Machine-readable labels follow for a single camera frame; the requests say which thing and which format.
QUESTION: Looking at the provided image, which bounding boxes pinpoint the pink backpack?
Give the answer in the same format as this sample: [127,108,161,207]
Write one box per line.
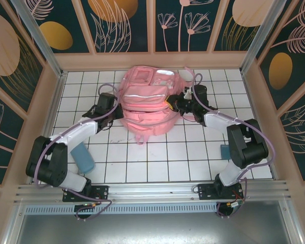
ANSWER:
[118,65,196,145]

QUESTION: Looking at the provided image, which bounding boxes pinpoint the blue pencil case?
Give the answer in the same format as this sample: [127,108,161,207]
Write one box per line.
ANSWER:
[70,142,96,173]

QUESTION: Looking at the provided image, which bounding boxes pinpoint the small teal notebook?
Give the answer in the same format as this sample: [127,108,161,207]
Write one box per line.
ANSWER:
[220,144,231,160]

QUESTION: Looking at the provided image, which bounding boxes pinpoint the small green circuit board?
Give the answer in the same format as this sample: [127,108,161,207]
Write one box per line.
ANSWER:
[228,200,242,211]

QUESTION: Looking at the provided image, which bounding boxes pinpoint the grey metal sheet panel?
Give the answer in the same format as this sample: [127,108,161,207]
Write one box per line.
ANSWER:
[5,199,304,244]

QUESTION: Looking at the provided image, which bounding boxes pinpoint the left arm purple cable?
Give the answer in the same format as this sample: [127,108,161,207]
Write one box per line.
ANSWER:
[32,83,121,222]

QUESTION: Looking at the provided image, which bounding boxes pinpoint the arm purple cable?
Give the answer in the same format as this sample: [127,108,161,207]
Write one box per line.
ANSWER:
[32,83,121,222]
[192,73,277,221]

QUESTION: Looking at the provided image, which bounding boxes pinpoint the aluminium frame post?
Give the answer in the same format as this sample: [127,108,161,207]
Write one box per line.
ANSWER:
[10,0,68,79]
[240,0,294,76]

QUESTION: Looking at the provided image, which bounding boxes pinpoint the aluminium mounting rail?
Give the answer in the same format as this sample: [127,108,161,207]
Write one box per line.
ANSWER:
[14,179,293,204]

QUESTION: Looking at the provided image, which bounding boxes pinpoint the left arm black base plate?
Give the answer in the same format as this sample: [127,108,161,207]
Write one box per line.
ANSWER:
[63,185,109,203]

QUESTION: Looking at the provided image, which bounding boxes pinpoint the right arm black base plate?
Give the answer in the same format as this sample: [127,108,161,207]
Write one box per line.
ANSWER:
[197,182,244,201]

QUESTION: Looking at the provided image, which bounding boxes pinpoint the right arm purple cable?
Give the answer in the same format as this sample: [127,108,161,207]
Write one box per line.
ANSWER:
[192,73,277,221]

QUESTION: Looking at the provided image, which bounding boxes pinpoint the slotted grey cable duct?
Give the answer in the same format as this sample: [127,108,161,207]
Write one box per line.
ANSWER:
[24,203,219,215]

